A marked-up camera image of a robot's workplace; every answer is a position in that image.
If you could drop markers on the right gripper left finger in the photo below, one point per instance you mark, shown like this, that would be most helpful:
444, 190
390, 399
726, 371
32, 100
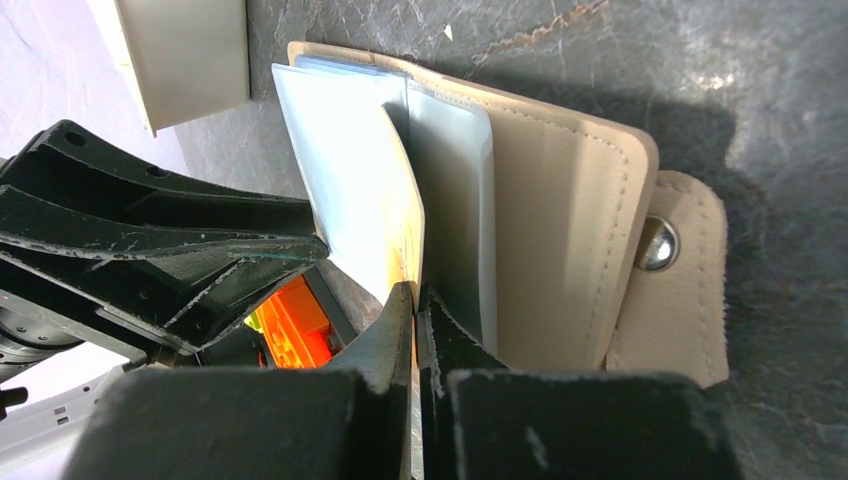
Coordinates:
346, 420

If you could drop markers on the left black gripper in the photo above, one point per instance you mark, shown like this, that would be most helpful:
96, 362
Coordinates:
148, 293

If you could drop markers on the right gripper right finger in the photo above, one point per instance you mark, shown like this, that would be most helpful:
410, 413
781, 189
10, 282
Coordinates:
483, 420

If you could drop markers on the white rectangular tray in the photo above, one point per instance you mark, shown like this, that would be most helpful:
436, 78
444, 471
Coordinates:
182, 60

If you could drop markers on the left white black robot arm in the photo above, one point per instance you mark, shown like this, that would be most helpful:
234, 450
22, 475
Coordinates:
26, 371

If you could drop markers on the orange curved toy track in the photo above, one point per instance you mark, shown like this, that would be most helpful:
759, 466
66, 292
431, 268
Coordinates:
295, 327

